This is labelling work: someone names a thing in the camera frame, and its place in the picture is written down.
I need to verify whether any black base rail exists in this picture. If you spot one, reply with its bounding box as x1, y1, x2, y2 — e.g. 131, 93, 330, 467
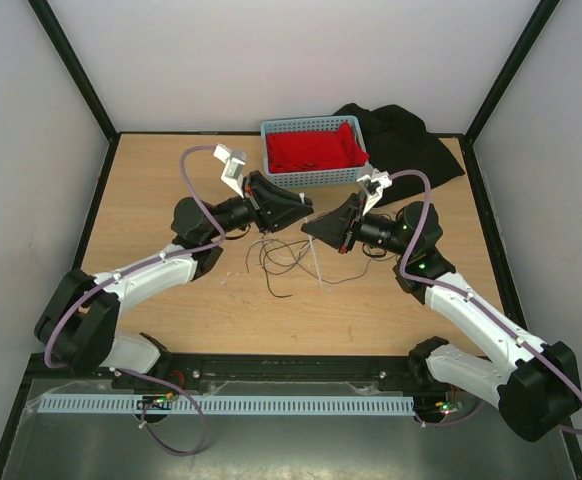
25, 352, 555, 394

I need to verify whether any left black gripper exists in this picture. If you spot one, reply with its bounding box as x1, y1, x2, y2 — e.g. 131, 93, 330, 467
206, 170, 314, 241

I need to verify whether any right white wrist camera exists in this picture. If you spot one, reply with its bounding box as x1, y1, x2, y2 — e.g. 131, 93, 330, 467
356, 164, 392, 216

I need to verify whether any light blue plastic basket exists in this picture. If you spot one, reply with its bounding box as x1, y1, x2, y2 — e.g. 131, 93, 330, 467
260, 115, 369, 188

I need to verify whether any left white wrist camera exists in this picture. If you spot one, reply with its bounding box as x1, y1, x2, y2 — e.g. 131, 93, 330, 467
213, 143, 247, 197

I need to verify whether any light blue slotted cable duct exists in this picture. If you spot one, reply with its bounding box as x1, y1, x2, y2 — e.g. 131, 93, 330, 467
37, 394, 413, 417

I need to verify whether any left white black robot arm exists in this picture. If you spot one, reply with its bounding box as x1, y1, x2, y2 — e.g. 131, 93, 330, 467
34, 171, 313, 388

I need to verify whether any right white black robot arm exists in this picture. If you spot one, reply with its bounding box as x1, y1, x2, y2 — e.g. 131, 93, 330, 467
302, 194, 582, 442

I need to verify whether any black wire bundle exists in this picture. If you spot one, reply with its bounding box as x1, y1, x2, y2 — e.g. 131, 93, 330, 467
245, 214, 402, 300

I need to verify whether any black cloth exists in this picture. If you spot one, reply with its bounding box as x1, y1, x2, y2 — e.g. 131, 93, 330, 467
336, 103, 464, 188

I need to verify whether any red cloth in basket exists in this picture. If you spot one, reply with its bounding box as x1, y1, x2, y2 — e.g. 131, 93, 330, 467
266, 123, 369, 174

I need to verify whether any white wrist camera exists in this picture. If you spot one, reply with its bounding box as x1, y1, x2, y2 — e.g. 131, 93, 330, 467
356, 164, 392, 216
213, 143, 247, 197

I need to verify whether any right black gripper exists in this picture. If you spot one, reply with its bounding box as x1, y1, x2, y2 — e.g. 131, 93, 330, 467
301, 192, 411, 258

